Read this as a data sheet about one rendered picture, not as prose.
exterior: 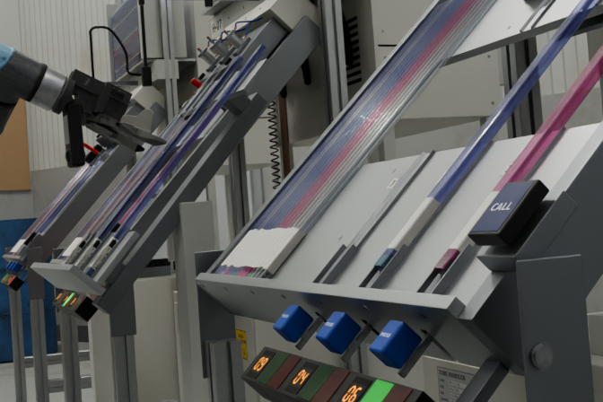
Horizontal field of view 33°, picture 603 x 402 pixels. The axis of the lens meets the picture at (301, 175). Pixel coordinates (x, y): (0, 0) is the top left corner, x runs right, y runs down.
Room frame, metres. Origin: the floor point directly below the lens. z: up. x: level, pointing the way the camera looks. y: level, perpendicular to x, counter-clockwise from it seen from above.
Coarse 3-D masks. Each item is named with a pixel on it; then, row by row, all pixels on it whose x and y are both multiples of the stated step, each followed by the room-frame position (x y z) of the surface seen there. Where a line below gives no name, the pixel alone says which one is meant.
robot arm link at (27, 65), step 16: (0, 48) 1.78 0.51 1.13; (0, 64) 1.77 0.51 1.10; (16, 64) 1.78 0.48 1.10; (32, 64) 1.80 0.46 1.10; (0, 80) 1.78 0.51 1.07; (16, 80) 1.79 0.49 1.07; (32, 80) 1.79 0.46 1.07; (0, 96) 1.80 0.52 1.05; (16, 96) 1.81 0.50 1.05; (32, 96) 1.81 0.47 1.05
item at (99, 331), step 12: (96, 312) 3.07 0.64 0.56; (96, 324) 3.07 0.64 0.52; (108, 324) 3.08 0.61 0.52; (96, 336) 3.07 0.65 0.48; (108, 336) 3.08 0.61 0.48; (96, 348) 3.07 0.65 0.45; (108, 348) 3.08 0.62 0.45; (96, 360) 3.06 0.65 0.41; (108, 360) 3.08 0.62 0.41; (96, 372) 3.06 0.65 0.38; (108, 372) 3.08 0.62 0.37; (96, 384) 3.06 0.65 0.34; (108, 384) 3.08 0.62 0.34; (96, 396) 3.06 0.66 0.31; (108, 396) 3.07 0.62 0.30
